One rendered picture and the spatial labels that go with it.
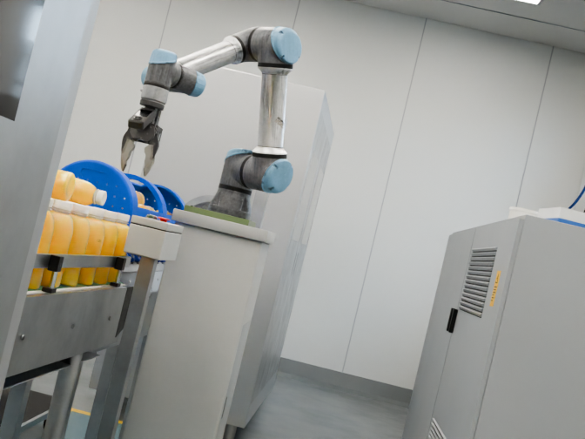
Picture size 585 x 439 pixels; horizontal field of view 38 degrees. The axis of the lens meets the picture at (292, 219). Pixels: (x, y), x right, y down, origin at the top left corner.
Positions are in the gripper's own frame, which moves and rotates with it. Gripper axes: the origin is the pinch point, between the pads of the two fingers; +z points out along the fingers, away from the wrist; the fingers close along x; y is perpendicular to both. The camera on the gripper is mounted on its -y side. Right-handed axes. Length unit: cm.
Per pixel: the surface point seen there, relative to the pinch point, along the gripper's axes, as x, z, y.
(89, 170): 18.3, 2.6, 17.0
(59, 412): -4, 65, -29
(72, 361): -5, 52, -29
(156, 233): -15.1, 16.0, -18.8
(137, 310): -13.3, 37.4, -10.8
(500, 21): -140, -217, 492
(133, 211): 2.1, 11.7, 18.1
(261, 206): -19, -4, 158
